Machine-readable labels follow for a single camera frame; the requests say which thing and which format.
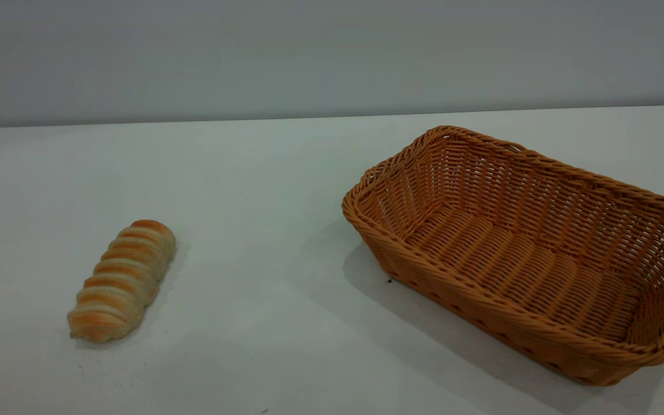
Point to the orange woven wicker basket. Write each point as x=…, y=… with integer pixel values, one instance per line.
x=510, y=259

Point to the striped spiral bread roll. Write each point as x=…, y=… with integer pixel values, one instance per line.
x=121, y=282

